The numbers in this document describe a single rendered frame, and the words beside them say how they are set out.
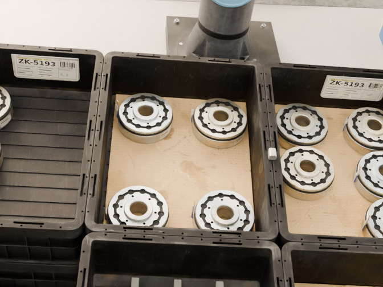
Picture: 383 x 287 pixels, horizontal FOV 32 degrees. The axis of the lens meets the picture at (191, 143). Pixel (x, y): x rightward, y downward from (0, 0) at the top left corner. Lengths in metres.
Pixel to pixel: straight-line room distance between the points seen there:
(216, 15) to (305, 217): 0.48
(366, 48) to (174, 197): 0.77
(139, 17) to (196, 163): 0.59
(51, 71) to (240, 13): 0.42
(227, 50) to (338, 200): 0.44
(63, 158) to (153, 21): 0.58
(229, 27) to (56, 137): 0.45
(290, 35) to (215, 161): 0.58
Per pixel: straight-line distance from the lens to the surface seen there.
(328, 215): 1.22
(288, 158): 1.24
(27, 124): 1.29
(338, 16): 1.83
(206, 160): 1.24
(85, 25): 1.69
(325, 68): 1.32
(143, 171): 1.21
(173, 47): 1.56
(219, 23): 1.44
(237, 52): 1.50
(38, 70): 1.32
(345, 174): 1.28
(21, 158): 1.24
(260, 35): 1.65
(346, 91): 1.36
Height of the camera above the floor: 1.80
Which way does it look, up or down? 50 degrees down
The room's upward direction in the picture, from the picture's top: 8 degrees clockwise
